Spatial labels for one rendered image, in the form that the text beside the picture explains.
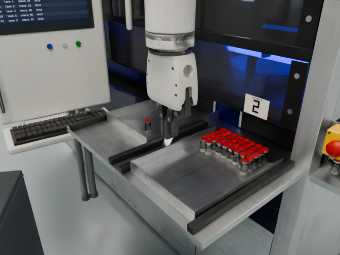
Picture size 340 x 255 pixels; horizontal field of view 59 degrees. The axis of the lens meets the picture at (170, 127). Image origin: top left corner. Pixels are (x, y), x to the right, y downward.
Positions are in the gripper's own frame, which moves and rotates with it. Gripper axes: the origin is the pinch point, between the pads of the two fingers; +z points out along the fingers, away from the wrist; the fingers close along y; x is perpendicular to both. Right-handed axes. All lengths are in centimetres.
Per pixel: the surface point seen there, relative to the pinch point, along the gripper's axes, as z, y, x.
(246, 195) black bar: 20.9, -8.1, -17.6
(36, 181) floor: 110, 163, -5
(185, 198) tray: 22.1, 1.5, -6.2
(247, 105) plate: 8.9, 10.2, -39.4
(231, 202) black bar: 20.3, -8.0, -12.1
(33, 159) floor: 110, 196, -13
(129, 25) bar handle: -10, 65, -33
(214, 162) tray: 22.1, 7.8, -23.5
